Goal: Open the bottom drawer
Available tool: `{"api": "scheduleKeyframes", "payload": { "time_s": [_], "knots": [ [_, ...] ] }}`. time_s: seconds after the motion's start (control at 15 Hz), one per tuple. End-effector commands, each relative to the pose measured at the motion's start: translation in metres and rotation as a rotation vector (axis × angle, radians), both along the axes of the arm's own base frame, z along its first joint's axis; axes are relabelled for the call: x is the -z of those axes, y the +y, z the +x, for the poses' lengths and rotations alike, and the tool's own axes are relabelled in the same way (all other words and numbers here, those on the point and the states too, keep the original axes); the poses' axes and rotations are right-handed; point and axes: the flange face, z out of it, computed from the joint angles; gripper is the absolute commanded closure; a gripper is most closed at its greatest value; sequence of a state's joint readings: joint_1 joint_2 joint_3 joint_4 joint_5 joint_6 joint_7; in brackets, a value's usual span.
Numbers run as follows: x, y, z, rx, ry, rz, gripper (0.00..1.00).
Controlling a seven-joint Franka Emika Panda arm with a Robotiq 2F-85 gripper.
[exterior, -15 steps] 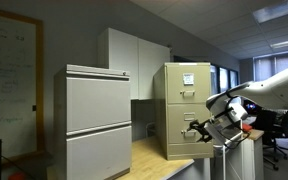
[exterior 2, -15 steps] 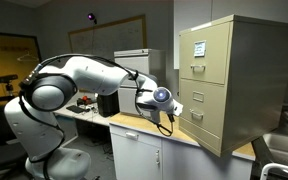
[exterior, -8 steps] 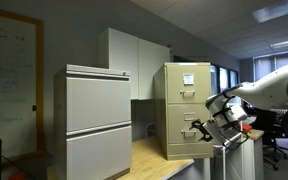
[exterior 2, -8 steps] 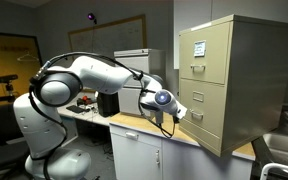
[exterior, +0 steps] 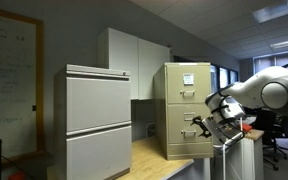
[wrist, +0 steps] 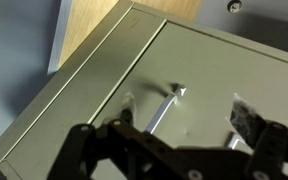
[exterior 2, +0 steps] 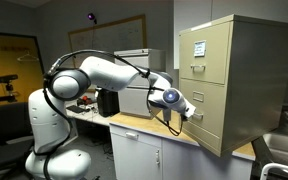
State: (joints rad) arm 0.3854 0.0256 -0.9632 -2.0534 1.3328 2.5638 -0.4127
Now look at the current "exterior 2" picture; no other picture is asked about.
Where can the stainless steel sink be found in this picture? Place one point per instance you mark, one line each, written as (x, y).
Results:
(284, 150)

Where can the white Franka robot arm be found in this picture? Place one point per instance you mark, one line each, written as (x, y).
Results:
(107, 75)

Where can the yellow wooden door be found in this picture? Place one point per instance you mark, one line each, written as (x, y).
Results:
(4, 56)

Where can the beige metal filing cabinet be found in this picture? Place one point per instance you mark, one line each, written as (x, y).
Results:
(260, 83)

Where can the black office chair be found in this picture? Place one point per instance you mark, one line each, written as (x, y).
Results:
(7, 126)

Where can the white paper drawer label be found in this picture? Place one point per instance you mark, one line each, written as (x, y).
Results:
(199, 48)

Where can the black camera on stand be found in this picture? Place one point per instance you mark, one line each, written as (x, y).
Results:
(4, 79)

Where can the black box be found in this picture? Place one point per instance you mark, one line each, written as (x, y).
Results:
(108, 101)

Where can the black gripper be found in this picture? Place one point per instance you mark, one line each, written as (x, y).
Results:
(184, 118)

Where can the grey lateral file cabinet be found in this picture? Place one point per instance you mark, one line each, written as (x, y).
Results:
(134, 56)

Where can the white tube frame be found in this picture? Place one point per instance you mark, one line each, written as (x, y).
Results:
(277, 166)

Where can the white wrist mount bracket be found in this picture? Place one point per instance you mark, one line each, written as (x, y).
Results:
(190, 111)

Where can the beige labelled cabinet drawer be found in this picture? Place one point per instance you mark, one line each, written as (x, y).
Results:
(214, 66)

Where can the black flat device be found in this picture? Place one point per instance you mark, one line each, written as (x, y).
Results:
(75, 109)

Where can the wood framed whiteboard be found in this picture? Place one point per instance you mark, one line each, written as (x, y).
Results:
(117, 36)

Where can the white base cabinet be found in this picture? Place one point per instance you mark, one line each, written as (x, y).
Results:
(137, 160)

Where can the small red object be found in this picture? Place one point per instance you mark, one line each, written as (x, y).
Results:
(84, 100)

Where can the beige unlabelled cabinet drawer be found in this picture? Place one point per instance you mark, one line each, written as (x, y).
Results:
(210, 106)

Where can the wall camera with purple light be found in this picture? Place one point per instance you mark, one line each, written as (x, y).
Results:
(91, 16)

